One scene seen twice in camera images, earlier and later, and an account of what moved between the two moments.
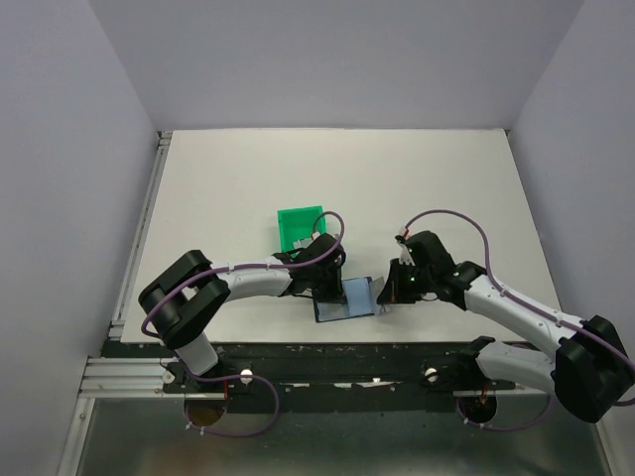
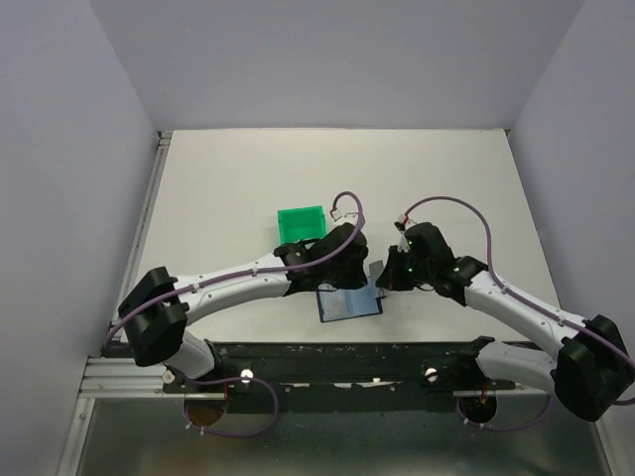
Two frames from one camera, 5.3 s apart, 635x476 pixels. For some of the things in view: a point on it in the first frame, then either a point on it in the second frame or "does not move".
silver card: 377,286 → 375,270
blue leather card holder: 357,301 does not move
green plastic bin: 298,224 does not move
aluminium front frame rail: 110,378 does not move
